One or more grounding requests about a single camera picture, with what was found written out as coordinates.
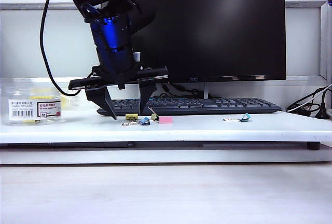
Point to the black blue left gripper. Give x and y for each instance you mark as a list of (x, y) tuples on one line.
[(116, 68)]

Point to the pink binder clip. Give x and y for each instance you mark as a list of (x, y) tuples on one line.
[(166, 120)]

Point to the clear plastic labelled jar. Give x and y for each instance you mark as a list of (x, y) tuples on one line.
[(20, 110)]

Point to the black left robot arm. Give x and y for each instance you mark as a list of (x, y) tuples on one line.
[(116, 8)]

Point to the blue binder clip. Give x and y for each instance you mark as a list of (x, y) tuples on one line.
[(145, 123)]

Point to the silver monitor stand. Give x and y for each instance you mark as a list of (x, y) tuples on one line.
[(206, 91)]

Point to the black computer keyboard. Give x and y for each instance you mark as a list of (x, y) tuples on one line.
[(207, 106)]

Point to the white raised desk board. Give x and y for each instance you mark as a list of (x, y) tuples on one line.
[(207, 130)]

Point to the black computer monitor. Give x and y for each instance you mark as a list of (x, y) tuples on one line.
[(220, 27)]

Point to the teal binder clip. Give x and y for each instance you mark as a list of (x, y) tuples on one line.
[(246, 118)]

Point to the black board foot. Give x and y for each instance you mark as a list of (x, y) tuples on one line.
[(313, 146)]

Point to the black power plug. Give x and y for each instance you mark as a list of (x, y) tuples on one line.
[(323, 112)]

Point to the grey cubicle partition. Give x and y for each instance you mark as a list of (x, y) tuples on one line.
[(303, 2)]

